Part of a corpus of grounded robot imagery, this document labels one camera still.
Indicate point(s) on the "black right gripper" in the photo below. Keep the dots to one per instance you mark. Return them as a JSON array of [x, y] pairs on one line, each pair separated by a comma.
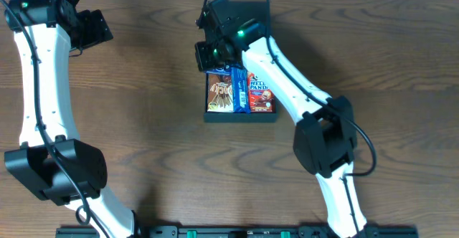
[[206, 56]]

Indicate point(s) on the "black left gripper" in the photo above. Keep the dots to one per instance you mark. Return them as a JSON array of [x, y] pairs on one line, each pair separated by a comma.
[[92, 36]]

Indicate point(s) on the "blue Eclipse mint tin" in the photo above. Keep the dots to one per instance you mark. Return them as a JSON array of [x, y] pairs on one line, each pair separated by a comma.
[[220, 71]]

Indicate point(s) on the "brown Pocky box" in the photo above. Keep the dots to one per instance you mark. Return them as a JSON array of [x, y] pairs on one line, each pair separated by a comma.
[[219, 94]]

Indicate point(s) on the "blue Oreo cookie pack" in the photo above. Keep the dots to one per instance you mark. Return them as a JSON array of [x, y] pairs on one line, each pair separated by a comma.
[[240, 91]]

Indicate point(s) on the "dark green box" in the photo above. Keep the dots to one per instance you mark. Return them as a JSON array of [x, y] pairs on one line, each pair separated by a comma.
[[240, 118]]

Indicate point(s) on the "red Hello Panda box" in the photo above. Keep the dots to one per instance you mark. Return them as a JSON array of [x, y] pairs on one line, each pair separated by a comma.
[[261, 97]]

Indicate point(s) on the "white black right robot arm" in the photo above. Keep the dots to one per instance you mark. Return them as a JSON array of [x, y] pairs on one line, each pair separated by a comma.
[[325, 133]]

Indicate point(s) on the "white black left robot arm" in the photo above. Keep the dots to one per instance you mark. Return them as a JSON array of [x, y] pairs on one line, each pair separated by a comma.
[[52, 162]]

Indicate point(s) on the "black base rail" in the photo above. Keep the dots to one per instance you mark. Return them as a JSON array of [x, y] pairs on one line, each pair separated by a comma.
[[308, 231]]

